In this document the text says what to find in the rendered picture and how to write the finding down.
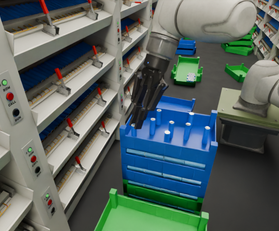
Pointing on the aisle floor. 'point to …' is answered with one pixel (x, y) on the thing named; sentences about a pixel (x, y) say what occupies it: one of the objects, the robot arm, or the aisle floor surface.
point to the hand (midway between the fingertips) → (138, 117)
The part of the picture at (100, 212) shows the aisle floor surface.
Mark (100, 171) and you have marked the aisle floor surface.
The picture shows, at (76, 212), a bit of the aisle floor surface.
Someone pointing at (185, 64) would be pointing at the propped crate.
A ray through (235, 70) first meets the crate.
